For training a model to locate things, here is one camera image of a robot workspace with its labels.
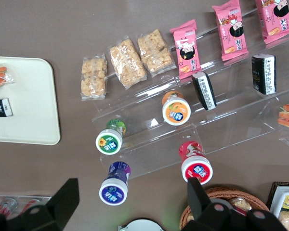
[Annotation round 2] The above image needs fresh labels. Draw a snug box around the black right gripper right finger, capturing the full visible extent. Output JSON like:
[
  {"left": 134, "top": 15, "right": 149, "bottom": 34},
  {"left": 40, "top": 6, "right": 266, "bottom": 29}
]
[{"left": 180, "top": 177, "right": 289, "bottom": 231}]

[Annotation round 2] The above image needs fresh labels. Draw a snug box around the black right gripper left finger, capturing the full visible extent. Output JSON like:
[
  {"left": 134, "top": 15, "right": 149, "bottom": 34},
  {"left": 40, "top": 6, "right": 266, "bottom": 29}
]
[{"left": 0, "top": 178, "right": 80, "bottom": 231}]

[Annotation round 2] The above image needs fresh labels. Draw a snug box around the green gum bottle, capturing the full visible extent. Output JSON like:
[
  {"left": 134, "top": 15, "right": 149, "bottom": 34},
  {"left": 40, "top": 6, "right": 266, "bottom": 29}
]
[{"left": 95, "top": 117, "right": 127, "bottom": 154}]

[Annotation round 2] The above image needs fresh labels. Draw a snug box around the red gum bottle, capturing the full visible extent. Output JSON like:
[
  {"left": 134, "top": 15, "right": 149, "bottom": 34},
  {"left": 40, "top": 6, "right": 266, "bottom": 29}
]
[{"left": 178, "top": 141, "right": 213, "bottom": 185}]

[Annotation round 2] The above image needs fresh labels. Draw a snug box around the purple gum bottle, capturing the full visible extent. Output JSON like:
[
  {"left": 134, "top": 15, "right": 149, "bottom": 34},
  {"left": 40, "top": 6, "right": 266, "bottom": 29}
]
[{"left": 98, "top": 161, "right": 132, "bottom": 206}]

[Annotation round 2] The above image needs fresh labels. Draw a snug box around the orange gum bottle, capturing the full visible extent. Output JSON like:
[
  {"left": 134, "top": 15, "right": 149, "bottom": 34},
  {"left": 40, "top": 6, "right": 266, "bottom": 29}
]
[{"left": 161, "top": 90, "right": 192, "bottom": 126}]

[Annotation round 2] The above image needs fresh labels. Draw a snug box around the cream plastic tray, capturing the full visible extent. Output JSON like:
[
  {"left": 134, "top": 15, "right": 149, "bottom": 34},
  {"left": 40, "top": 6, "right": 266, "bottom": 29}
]
[{"left": 0, "top": 55, "right": 61, "bottom": 146}]

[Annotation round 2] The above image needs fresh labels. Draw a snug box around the clear acrylic can rack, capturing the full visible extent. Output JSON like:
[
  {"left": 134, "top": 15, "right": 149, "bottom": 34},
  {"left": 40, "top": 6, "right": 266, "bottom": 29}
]
[{"left": 0, "top": 194, "right": 53, "bottom": 217}]

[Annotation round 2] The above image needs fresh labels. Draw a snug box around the brown wicker basket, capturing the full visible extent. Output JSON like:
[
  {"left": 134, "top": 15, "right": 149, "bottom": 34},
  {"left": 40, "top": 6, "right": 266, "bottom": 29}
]
[{"left": 179, "top": 187, "right": 270, "bottom": 231}]

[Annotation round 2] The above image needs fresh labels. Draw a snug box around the wrapped rice crispy bar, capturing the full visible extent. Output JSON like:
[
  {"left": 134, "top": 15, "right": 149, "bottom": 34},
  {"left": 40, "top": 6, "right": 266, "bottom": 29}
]
[
  {"left": 80, "top": 55, "right": 109, "bottom": 101},
  {"left": 230, "top": 196, "right": 252, "bottom": 212},
  {"left": 107, "top": 36, "right": 147, "bottom": 90},
  {"left": 137, "top": 28, "right": 177, "bottom": 77}
]

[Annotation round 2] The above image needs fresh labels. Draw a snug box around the red white drink can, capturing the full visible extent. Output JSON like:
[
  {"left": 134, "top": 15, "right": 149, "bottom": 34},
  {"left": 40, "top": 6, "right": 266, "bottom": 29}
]
[{"left": 0, "top": 197, "right": 19, "bottom": 215}]

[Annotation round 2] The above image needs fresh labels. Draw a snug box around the white round object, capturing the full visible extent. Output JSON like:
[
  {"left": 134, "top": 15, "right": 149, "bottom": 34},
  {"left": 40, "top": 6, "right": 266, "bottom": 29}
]
[{"left": 118, "top": 218, "right": 165, "bottom": 231}]

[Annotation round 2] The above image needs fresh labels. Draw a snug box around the white rectangular dish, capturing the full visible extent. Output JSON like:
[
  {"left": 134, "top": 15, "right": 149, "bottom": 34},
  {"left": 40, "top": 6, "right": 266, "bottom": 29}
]
[{"left": 269, "top": 186, "right": 289, "bottom": 218}]

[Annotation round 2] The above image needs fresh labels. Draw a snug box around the dark woven basket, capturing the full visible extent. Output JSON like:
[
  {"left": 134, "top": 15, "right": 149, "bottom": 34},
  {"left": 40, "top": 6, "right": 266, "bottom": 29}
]
[{"left": 266, "top": 181, "right": 289, "bottom": 210}]

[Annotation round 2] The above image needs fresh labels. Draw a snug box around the clear acrylic stepped display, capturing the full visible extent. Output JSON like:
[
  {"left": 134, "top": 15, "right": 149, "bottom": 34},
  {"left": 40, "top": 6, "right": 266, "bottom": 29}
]
[{"left": 91, "top": 7, "right": 289, "bottom": 180}]

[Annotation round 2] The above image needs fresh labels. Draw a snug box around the small black snack packet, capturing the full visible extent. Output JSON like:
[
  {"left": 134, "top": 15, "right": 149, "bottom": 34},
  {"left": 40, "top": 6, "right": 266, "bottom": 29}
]
[
  {"left": 191, "top": 71, "right": 217, "bottom": 111},
  {"left": 0, "top": 98, "right": 14, "bottom": 118},
  {"left": 251, "top": 54, "right": 277, "bottom": 95}
]

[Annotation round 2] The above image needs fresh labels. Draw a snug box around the pink cartoon snack packet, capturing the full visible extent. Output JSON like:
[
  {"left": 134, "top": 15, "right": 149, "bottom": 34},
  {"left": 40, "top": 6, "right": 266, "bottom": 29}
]
[
  {"left": 170, "top": 19, "right": 203, "bottom": 80},
  {"left": 255, "top": 0, "right": 289, "bottom": 45},
  {"left": 211, "top": 0, "right": 249, "bottom": 62}
]

